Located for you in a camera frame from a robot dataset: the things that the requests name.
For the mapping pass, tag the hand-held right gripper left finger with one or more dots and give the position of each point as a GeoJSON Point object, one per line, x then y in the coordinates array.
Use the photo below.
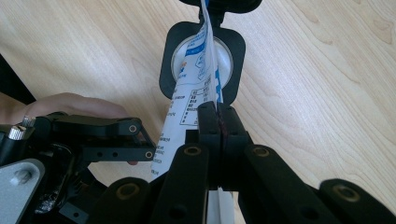
{"type": "Point", "coordinates": [210, 124]}

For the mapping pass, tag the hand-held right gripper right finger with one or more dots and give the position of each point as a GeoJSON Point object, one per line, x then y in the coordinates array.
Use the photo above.
{"type": "Point", "coordinates": [233, 130]}

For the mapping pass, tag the glass jar with black lid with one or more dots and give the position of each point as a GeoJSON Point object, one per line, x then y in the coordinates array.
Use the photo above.
{"type": "Point", "coordinates": [168, 46]}

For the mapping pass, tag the white and blue bag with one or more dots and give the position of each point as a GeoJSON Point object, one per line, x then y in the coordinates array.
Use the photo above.
{"type": "Point", "coordinates": [193, 81]}

